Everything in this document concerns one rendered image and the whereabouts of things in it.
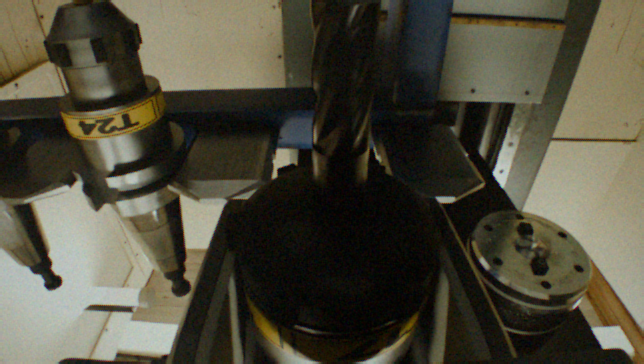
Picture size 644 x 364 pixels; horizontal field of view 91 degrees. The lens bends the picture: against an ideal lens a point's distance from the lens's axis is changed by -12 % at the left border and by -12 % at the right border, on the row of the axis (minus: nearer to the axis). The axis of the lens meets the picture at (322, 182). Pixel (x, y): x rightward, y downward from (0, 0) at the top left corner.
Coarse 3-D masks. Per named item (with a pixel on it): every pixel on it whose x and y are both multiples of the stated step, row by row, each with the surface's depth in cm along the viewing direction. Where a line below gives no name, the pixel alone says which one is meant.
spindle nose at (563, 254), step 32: (480, 224) 47; (512, 224) 47; (544, 224) 47; (480, 256) 43; (512, 256) 42; (544, 256) 44; (576, 256) 42; (512, 288) 39; (544, 288) 38; (576, 288) 38; (512, 320) 41; (544, 320) 40
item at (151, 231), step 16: (112, 208) 19; (160, 208) 20; (176, 208) 21; (128, 224) 20; (144, 224) 20; (160, 224) 20; (176, 224) 22; (144, 240) 21; (160, 240) 21; (176, 240) 22; (160, 256) 22; (176, 256) 23
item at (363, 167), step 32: (320, 0) 6; (352, 0) 6; (320, 32) 6; (352, 32) 6; (320, 64) 6; (352, 64) 6; (320, 96) 6; (352, 96) 6; (320, 128) 7; (352, 128) 7; (320, 160) 7; (352, 160) 7; (320, 192) 8; (352, 192) 7
